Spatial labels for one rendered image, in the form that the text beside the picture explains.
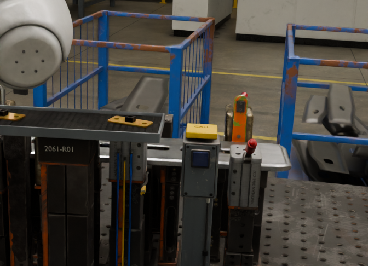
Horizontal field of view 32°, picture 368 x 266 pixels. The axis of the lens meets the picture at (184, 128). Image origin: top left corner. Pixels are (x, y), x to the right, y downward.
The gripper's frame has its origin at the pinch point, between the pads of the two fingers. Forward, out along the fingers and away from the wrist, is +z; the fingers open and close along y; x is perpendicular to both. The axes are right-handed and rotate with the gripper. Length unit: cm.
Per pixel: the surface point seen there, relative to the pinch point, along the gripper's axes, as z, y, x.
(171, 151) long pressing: 19.9, 37.0, -22.9
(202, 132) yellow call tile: 4.0, 6.5, -38.7
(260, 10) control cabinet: 74, 800, 99
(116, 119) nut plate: 3.7, 6.5, -21.2
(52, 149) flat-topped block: 8.4, -2.1, -11.8
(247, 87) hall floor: 119, 522, 54
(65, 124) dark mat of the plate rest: 4.0, 0.3, -13.4
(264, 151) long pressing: 20, 47, -44
